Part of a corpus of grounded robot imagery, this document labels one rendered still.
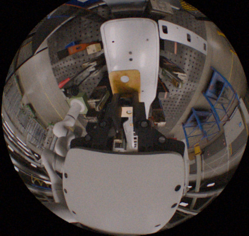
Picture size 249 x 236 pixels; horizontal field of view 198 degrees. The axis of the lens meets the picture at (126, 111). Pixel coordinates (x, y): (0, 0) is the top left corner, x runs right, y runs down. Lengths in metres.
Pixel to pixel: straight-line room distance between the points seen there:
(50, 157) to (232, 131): 8.32
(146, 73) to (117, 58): 0.14
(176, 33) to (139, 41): 0.17
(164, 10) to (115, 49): 0.28
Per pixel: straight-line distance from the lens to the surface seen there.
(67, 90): 0.22
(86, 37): 0.74
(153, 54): 0.36
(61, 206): 0.23
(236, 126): 7.90
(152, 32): 0.36
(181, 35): 0.41
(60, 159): 0.45
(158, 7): 0.35
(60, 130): 0.75
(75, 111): 0.86
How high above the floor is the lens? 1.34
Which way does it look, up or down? 41 degrees down
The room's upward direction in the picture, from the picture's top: 175 degrees counter-clockwise
